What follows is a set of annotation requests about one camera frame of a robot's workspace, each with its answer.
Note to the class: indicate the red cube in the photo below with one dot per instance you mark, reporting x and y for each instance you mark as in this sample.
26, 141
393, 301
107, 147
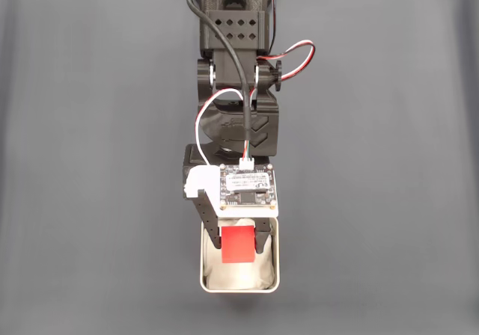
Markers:
237, 245

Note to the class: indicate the white square metal box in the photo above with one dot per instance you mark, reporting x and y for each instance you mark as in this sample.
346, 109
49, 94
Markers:
202, 267

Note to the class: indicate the white cloth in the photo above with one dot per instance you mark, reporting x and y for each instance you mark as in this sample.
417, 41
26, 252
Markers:
239, 275

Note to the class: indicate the dark table cloth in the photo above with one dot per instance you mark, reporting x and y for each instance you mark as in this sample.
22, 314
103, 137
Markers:
374, 163

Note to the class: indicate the white camera board mount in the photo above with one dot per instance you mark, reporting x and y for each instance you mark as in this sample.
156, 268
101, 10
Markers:
247, 185

